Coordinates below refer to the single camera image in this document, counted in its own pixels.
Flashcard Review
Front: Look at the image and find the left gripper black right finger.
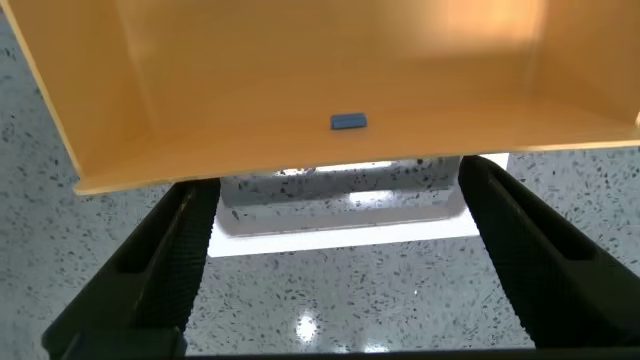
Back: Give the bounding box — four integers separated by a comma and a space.
456, 154, 640, 350

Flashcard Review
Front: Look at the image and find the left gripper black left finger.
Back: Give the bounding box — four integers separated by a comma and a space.
41, 177, 222, 360

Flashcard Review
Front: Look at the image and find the yellow drawer with white handle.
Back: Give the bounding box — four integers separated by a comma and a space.
0, 0, 640, 259

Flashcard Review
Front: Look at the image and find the small blue block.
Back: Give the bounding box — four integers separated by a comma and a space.
329, 112, 369, 132

